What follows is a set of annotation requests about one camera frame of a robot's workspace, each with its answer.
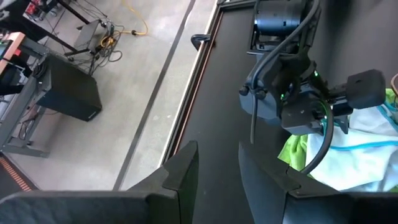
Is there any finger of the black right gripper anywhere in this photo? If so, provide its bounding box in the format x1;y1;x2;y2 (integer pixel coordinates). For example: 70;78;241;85
334;114;349;135

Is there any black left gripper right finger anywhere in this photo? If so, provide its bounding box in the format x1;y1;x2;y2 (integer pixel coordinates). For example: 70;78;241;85
239;142;398;224

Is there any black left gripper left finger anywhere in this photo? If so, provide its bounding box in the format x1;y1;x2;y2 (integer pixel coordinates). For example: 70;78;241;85
0;141;199;224

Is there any light blue microfiber towel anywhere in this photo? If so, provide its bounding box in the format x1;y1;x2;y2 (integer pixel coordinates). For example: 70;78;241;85
306;102;398;192

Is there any bronze wire basket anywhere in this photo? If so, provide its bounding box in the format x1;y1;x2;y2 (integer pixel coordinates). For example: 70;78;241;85
389;73;398;96

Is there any dark orange-striped floor mat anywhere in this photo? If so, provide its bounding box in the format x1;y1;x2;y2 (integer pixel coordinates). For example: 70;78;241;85
0;155;40;200

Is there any black computer tower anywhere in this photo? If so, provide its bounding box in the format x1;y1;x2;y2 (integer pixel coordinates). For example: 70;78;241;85
36;53;103;123

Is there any black edge clamp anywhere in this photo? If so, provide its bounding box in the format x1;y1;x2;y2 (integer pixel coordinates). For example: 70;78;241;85
190;33;212;52

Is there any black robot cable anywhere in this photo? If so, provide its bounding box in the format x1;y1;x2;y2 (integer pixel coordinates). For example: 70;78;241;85
300;99;335;175
250;0;321;146

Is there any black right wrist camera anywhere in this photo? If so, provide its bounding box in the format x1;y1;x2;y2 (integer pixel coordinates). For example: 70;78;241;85
329;68;387;116

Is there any black aluminium table frame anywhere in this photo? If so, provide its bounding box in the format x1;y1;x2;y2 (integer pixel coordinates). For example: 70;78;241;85
158;0;259;169

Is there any grey frame desk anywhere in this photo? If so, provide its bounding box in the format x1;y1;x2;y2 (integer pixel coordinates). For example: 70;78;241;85
0;30;52;159

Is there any yellow extension cable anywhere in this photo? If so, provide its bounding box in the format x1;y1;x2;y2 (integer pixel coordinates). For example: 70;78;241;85
98;0;149;47

